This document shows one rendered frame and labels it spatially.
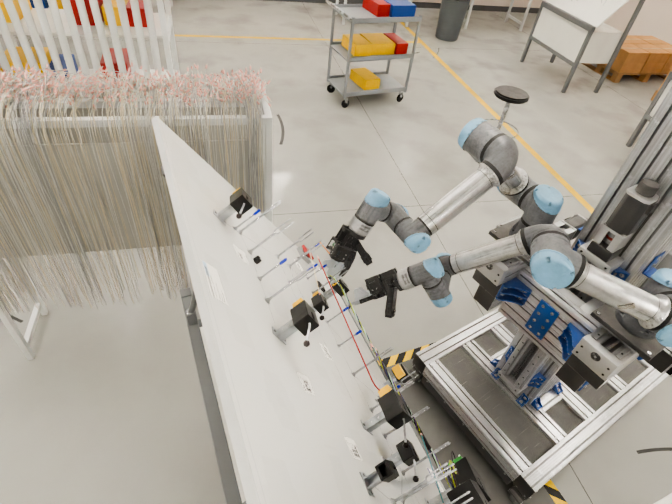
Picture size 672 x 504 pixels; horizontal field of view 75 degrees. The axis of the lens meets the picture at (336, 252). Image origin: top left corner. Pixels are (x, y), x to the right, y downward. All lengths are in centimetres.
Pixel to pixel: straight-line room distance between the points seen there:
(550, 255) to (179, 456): 194
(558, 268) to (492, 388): 133
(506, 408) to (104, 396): 214
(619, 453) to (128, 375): 275
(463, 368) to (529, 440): 47
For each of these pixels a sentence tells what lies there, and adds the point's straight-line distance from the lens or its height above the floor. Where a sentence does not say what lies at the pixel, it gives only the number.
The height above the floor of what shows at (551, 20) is 70.
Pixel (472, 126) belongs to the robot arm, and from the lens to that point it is 160.
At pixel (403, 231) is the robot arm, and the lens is 144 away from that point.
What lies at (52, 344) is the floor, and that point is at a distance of 310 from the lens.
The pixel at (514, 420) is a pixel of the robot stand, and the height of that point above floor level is 21.
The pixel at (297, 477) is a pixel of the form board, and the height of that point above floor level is 161.
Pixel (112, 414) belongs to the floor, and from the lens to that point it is 272.
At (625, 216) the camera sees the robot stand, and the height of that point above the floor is 145.
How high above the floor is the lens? 230
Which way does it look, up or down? 43 degrees down
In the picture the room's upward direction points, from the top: 8 degrees clockwise
